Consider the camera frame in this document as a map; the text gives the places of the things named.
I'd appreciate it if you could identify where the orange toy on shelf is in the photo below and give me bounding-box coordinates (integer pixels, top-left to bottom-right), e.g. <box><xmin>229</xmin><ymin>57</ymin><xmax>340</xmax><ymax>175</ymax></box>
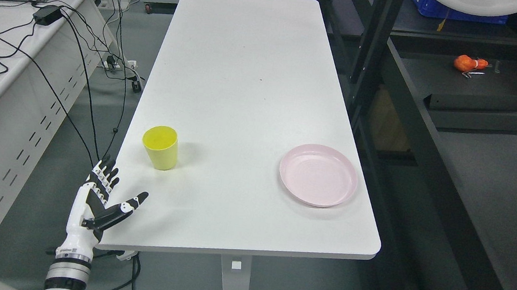
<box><xmin>453</xmin><ymin>54</ymin><xmax>489</xmax><ymax>73</ymax></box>

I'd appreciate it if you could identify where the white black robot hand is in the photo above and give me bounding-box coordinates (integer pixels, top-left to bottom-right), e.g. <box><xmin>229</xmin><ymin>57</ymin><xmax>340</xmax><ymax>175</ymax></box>
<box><xmin>55</xmin><ymin>156</ymin><xmax>149</xmax><ymax>262</ymax></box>

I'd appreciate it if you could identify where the yellow plastic cup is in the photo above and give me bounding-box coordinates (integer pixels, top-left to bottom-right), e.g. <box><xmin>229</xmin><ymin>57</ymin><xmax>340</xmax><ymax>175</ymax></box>
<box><xmin>142</xmin><ymin>126</ymin><xmax>179</xmax><ymax>171</ymax></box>

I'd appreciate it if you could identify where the white standing desk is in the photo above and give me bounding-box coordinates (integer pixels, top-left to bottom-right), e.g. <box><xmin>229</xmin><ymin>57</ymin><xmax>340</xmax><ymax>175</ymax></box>
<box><xmin>99</xmin><ymin>0</ymin><xmax>381</xmax><ymax>290</ymax></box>

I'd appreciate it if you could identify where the white power strip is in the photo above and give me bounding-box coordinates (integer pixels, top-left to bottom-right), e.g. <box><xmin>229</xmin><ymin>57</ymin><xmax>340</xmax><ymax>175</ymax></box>
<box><xmin>97</xmin><ymin>59</ymin><xmax>138</xmax><ymax>71</ymax></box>

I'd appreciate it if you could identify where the pink plastic plate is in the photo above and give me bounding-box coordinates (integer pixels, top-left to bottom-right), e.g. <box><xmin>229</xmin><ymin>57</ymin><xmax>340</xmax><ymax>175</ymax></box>
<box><xmin>279</xmin><ymin>144</ymin><xmax>358</xmax><ymax>208</ymax></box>

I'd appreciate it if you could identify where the black metal shelf rack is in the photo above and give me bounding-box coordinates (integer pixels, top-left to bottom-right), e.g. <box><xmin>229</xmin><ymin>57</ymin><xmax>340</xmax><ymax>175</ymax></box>
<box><xmin>319</xmin><ymin>0</ymin><xmax>517</xmax><ymax>290</ymax></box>

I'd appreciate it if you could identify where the black power adapter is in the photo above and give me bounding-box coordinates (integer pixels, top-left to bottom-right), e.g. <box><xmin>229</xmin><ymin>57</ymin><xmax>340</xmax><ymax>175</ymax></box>
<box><xmin>33</xmin><ymin>5</ymin><xmax>63</xmax><ymax>26</ymax></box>

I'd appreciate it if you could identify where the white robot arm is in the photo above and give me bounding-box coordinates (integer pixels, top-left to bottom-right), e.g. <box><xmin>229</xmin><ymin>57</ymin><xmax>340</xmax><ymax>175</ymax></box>
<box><xmin>43</xmin><ymin>257</ymin><xmax>91</xmax><ymax>290</ymax></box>

